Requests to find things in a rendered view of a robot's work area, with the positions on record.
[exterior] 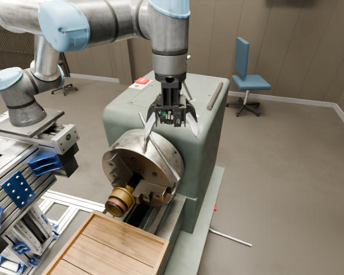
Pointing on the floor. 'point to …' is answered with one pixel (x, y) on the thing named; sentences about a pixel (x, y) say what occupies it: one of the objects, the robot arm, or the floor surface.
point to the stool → (63, 84)
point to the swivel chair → (248, 84)
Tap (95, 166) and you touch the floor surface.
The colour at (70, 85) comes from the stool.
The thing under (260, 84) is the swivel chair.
